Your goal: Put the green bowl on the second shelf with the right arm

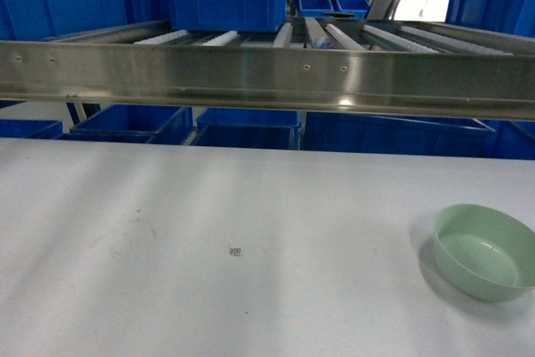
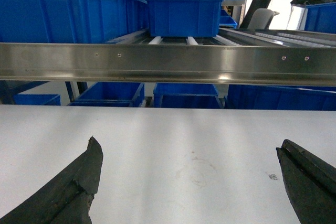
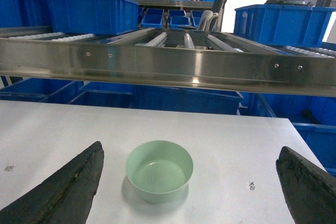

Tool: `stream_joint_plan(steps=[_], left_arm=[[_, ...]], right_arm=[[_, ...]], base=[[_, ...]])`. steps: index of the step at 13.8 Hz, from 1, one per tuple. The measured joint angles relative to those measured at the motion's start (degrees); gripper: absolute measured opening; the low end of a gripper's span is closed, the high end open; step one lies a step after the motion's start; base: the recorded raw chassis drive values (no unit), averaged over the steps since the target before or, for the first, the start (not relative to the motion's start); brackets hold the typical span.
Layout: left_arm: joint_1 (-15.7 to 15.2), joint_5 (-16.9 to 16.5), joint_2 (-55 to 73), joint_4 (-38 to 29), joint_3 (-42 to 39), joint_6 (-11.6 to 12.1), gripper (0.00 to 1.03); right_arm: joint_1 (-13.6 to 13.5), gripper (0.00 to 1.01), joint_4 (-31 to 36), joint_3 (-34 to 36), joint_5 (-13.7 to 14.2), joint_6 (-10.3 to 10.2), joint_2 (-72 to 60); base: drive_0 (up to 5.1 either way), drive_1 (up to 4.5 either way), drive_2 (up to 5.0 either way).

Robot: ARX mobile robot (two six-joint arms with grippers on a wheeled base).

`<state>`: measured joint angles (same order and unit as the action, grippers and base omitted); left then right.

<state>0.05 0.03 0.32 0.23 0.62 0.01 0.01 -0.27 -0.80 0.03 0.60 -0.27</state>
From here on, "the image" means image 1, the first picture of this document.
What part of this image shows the green plastic bowl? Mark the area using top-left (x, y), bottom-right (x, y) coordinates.
top-left (432, 204), bottom-right (534, 302)

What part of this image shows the blue bin below shelf middle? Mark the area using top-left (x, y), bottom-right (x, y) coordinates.
top-left (191, 108), bottom-right (301, 150)

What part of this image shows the blue bin below shelf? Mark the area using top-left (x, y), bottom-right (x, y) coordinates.
top-left (59, 105), bottom-right (193, 145)
top-left (301, 112), bottom-right (495, 157)
top-left (191, 108), bottom-right (301, 150)

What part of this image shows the blue bin below shelf right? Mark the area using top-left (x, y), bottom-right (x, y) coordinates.
top-left (301, 112), bottom-right (495, 157)

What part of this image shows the blue bin below shelf left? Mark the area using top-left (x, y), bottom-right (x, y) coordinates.
top-left (59, 105), bottom-right (193, 145)

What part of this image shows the stainless steel roller shelf rack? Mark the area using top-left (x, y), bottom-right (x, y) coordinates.
top-left (1, 18), bottom-right (534, 120)

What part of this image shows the small blue bin back left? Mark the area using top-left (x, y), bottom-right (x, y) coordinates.
top-left (294, 0), bottom-right (334, 18)

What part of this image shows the small blue bin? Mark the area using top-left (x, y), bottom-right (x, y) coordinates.
top-left (294, 0), bottom-right (334, 18)
top-left (331, 0), bottom-right (369, 18)

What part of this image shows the small blue bin back right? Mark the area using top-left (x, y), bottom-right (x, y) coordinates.
top-left (331, 0), bottom-right (369, 18)

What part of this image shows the grey office chair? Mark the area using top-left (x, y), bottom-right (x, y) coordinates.
top-left (365, 0), bottom-right (401, 20)

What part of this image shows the blue bin far left below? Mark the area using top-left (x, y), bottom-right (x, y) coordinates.
top-left (0, 120), bottom-right (64, 139)

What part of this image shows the blue crate upper right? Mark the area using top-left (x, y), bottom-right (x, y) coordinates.
top-left (446, 0), bottom-right (534, 38)

